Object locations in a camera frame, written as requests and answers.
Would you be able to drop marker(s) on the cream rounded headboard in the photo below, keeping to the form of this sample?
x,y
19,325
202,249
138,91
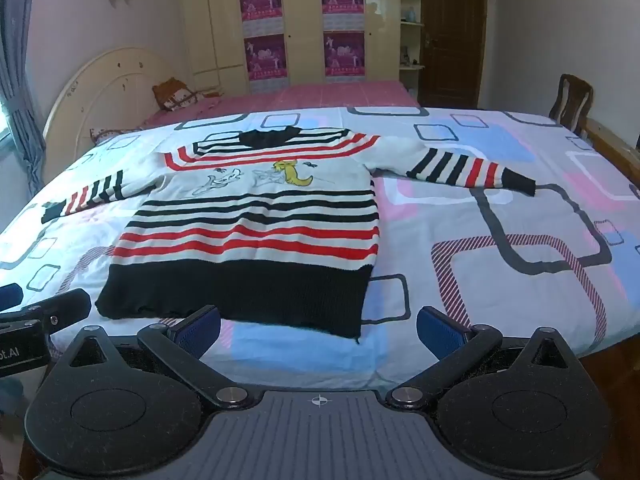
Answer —
x,y
110,90

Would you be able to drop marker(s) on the cream wardrobe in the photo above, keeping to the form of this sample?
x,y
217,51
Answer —
x,y
300,25

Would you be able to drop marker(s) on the wooden bed frame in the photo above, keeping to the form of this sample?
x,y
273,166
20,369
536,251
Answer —
x,y
612,147

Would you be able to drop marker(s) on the pink bed sheet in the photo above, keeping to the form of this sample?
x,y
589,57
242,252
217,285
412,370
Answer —
x,y
310,97

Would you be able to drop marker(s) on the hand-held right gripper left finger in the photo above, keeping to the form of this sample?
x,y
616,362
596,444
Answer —
x,y
200,332

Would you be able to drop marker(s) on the small patterned pillow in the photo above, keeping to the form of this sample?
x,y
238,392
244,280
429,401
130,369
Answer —
x,y
112,134

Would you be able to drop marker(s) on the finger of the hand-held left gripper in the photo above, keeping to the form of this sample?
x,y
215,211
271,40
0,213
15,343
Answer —
x,y
62,307
10,296

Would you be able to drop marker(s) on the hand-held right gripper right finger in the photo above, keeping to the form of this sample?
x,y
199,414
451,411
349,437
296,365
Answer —
x,y
440,332

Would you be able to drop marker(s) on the striped knit sweater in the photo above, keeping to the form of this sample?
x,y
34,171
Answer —
x,y
260,220

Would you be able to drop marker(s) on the orange printed pillow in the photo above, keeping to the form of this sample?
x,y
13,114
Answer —
x,y
175,94

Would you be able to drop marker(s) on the blue grey curtain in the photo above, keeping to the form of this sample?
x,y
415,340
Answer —
x,y
20,85

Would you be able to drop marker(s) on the wooden chair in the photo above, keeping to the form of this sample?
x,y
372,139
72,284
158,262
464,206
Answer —
x,y
570,102

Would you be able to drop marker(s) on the cream corner shelf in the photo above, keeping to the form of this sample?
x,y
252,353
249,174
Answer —
x,y
411,35

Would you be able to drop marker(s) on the dark wooden door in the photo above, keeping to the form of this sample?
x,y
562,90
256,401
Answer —
x,y
452,40

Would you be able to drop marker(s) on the patterned white bed sheet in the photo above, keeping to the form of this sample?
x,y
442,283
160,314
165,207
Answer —
x,y
500,260

